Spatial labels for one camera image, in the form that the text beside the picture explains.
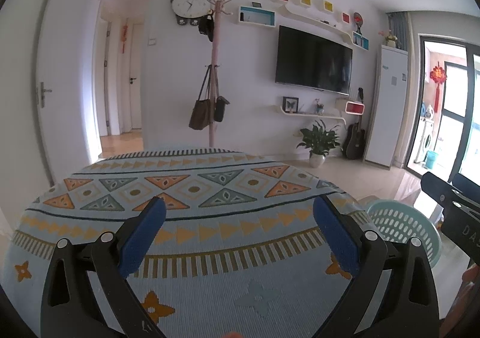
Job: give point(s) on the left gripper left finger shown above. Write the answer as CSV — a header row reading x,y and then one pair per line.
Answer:
x,y
86,292

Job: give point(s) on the teal laundry basket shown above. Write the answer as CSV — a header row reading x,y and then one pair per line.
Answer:
x,y
398,223

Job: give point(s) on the panda wall clock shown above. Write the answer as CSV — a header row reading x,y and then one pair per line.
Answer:
x,y
189,12

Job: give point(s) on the white curved upper shelf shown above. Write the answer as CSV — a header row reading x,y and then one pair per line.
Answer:
x,y
301,14

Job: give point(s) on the white lower wall shelf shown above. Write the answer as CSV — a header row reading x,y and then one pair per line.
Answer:
x,y
337,119

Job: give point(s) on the black acoustic guitar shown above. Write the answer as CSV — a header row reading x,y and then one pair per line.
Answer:
x,y
354,144

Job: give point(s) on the brown hanging tote bag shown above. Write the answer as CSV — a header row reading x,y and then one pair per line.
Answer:
x,y
200,116

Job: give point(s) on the blue white wall cubby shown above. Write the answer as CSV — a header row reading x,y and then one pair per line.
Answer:
x,y
257,16

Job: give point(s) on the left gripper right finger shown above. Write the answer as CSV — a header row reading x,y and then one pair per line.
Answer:
x,y
409,306

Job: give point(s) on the red chinese knot ornament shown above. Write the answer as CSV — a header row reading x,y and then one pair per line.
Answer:
x,y
438,76

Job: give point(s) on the blue bucket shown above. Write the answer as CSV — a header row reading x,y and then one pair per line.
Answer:
x,y
430,159

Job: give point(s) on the red white shelf box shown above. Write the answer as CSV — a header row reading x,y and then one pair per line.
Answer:
x,y
354,108

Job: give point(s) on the patterned blue tablecloth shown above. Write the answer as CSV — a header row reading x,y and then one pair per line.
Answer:
x,y
239,249

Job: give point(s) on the pink coat rack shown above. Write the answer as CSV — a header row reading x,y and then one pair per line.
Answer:
x,y
218,9

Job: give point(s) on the white open door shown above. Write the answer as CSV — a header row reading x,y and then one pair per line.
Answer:
x,y
65,85

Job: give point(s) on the potted green plant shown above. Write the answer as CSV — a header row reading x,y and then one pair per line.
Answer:
x,y
319,141

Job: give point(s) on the framed butterfly picture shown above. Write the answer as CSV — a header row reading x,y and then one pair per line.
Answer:
x,y
290,104

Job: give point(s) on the black hanging small bag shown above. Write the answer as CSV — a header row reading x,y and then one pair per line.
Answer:
x,y
220,102

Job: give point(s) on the black wall television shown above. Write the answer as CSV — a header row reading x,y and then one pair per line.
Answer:
x,y
308,60

